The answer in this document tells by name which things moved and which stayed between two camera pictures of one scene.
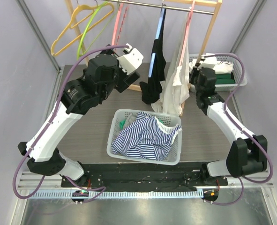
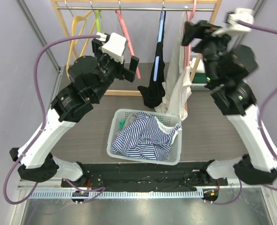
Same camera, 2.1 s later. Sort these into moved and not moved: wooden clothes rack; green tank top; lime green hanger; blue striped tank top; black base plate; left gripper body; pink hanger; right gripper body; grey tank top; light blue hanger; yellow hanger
Moved: light blue hanger; pink hanger; left gripper body; right gripper body; wooden clothes rack; yellow hanger; lime green hanger
Not moved: grey tank top; black base plate; green tank top; blue striped tank top
